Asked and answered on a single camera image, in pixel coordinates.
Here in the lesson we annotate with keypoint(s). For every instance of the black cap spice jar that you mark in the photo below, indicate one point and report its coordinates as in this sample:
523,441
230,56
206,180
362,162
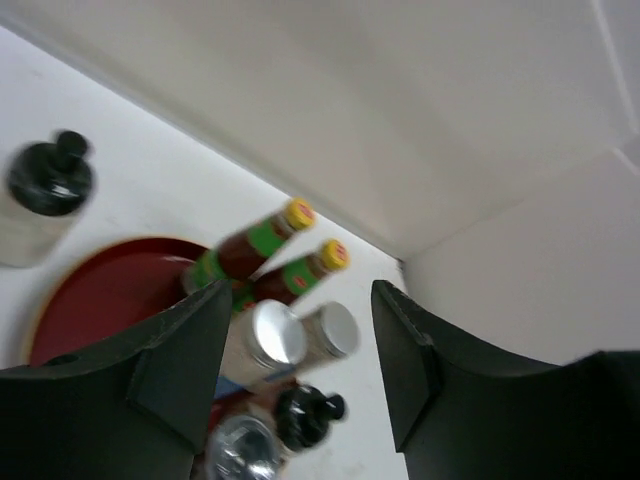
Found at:
302,417

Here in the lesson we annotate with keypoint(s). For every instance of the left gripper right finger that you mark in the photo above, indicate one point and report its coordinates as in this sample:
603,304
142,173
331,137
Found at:
462,408

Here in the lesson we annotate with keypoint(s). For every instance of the sauce bottle yellow cap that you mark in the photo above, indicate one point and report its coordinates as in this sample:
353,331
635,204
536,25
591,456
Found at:
296,278
239,256

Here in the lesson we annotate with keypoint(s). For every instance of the blue label peppercorn jar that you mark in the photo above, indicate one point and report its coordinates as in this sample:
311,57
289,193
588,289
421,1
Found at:
264,344

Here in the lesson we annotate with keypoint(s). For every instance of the red round tray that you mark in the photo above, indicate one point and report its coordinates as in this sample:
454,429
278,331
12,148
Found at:
110,292

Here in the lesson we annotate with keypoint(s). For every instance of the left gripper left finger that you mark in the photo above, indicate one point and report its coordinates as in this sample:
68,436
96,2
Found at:
135,405

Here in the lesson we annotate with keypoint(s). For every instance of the black pump jar white powder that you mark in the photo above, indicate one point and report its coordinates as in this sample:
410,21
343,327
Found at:
45,188

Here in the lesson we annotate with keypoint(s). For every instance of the blue label jar silver lid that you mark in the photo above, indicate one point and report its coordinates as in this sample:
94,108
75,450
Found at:
332,335

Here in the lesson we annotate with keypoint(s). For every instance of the chrome top grinder jar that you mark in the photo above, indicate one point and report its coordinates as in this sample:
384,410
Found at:
242,447

